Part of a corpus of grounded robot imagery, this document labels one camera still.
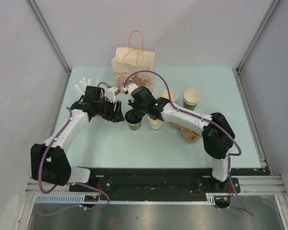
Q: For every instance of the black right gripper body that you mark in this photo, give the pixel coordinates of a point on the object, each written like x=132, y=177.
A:
x=140, y=109

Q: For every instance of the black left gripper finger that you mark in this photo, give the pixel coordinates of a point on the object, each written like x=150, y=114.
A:
x=119, y=118
x=117, y=108

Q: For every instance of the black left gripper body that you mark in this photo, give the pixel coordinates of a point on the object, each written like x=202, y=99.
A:
x=105, y=109

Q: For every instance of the black cup lid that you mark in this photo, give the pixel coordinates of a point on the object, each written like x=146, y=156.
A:
x=132, y=118

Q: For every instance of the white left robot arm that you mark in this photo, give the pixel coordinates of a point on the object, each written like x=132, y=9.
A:
x=49, y=162

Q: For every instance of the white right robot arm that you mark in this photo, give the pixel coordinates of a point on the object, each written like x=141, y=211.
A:
x=215, y=130

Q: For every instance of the printed paper takeout bag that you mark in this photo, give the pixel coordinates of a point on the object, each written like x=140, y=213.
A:
x=128, y=60

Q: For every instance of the white paper cup stack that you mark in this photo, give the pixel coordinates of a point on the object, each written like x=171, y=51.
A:
x=172, y=94

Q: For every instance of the green paper cup stack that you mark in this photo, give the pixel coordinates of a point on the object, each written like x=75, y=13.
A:
x=191, y=98

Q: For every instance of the brown pulp cup carrier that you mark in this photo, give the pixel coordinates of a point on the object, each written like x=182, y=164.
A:
x=188, y=134

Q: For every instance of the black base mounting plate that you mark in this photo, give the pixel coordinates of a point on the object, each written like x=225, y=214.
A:
x=123, y=184

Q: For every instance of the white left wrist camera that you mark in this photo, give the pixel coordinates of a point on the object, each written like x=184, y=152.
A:
x=111, y=93

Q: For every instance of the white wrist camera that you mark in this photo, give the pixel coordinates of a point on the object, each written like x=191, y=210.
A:
x=129, y=89
x=111, y=93

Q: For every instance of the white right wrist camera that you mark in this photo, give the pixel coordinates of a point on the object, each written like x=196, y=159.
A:
x=129, y=89

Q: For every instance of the white slotted cable duct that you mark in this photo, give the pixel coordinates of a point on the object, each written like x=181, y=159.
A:
x=85, y=199

